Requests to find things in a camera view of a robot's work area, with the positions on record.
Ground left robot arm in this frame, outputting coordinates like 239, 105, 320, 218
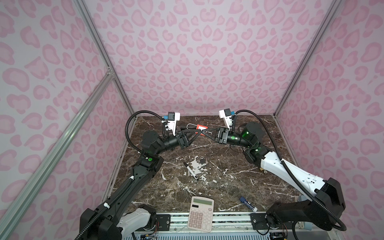
76, 129, 202, 240

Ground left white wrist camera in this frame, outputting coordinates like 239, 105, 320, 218
162, 112, 181, 136

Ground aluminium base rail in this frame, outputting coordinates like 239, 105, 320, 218
122, 212, 343, 240

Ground black white marker pen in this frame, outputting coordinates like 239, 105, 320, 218
183, 162, 199, 181

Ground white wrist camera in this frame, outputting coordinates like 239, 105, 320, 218
162, 112, 181, 136
219, 109, 237, 131

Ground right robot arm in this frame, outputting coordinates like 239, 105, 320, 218
202, 122, 347, 232

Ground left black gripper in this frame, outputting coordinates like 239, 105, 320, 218
155, 127, 201, 158

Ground blue white glue stick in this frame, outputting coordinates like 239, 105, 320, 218
239, 196, 258, 213

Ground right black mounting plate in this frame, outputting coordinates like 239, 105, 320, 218
250, 213, 269, 231

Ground pink calculator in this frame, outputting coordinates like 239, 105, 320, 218
187, 197, 214, 233

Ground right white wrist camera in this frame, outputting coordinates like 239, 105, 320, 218
219, 109, 237, 131

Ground left corner aluminium post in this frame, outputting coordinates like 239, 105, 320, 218
73, 0, 135, 114

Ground corner aluminium post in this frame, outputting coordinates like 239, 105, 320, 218
73, 0, 135, 114
274, 0, 345, 120

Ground right corner aluminium post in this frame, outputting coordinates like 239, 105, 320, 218
274, 0, 345, 120

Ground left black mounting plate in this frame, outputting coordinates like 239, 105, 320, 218
137, 214, 171, 232

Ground red padlock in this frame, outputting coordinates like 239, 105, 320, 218
187, 124, 208, 131

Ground diagonal aluminium frame bar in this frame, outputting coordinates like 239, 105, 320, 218
1, 73, 115, 240

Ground black mounting plate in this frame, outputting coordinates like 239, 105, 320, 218
250, 213, 269, 231
137, 214, 171, 232

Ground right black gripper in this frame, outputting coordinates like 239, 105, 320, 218
203, 128, 254, 149

